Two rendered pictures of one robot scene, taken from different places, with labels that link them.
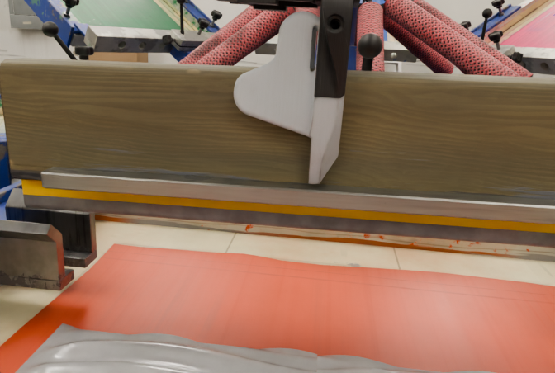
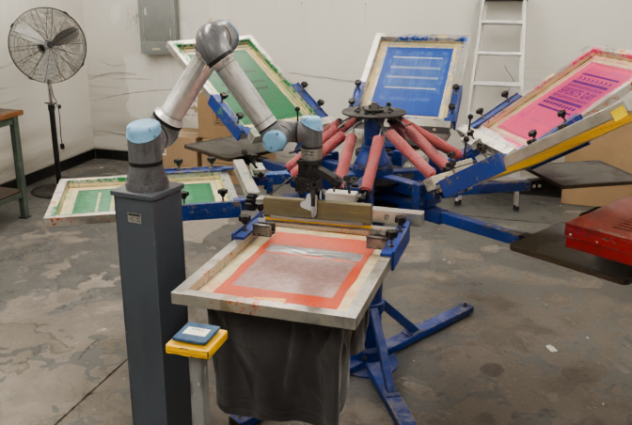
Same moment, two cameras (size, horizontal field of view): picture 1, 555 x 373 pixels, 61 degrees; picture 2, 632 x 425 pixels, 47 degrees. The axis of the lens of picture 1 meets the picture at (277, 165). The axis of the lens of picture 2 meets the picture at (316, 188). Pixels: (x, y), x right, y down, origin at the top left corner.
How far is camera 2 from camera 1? 238 cm
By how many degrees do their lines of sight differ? 11
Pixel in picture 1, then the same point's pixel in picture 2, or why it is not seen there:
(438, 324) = (343, 246)
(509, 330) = (357, 247)
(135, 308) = (283, 242)
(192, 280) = (295, 238)
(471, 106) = (335, 207)
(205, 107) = (296, 205)
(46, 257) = (268, 230)
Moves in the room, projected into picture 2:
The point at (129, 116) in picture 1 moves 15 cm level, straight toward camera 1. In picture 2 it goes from (284, 206) to (287, 220)
